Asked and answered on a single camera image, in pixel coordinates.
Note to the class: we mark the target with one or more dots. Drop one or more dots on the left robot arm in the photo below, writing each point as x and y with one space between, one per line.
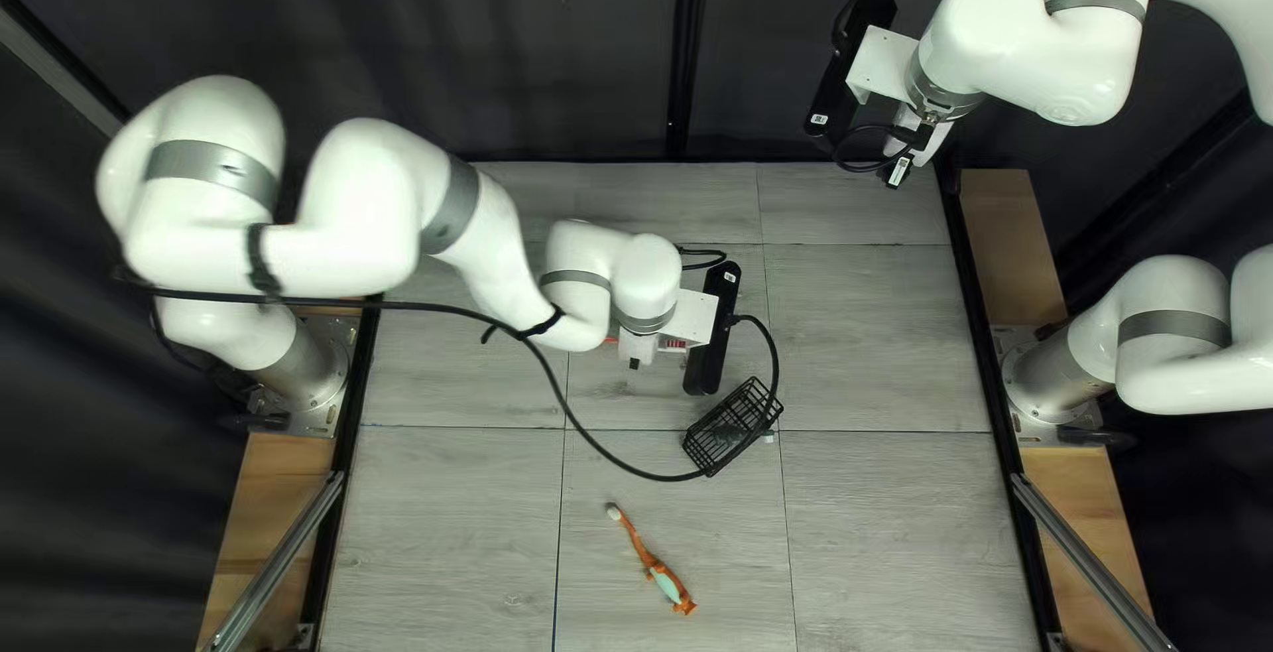
368 204

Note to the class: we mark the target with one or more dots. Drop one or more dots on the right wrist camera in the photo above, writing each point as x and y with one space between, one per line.
833 85

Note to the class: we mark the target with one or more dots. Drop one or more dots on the orange and teal toothbrush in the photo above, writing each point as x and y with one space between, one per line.
651 564

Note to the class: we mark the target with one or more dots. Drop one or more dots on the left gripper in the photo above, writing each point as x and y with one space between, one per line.
696 319

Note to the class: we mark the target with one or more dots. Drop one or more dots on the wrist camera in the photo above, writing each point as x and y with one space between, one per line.
833 85
711 353

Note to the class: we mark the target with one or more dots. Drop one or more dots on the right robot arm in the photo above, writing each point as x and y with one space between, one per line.
1044 45

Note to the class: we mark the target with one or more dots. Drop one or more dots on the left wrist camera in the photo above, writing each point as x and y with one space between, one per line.
711 353

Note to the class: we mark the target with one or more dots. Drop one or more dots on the white and orange toothbrush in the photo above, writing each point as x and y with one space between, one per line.
671 344

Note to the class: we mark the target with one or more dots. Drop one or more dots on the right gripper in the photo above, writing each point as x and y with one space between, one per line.
880 65

